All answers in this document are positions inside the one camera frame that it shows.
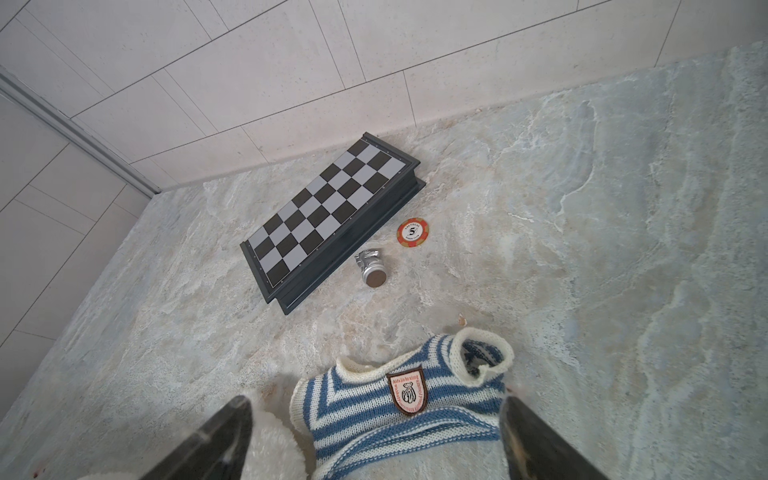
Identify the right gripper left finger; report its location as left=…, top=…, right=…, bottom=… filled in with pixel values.
left=141, top=395, right=253, bottom=480

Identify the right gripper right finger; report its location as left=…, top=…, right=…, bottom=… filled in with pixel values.
left=499, top=395, right=608, bottom=480

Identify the white teddy bear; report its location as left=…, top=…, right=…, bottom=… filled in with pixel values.
left=79, top=385, right=307, bottom=479

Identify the blue white striped sweater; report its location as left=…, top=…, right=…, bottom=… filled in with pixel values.
left=289, top=327, right=515, bottom=479

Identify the black folded chess board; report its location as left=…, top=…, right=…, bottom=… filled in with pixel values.
left=240, top=132, right=425, bottom=315

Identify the silver chess piece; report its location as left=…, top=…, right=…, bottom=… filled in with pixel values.
left=355, top=249, right=388, bottom=288

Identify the red poker chip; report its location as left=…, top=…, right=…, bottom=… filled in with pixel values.
left=397, top=218, right=430, bottom=248

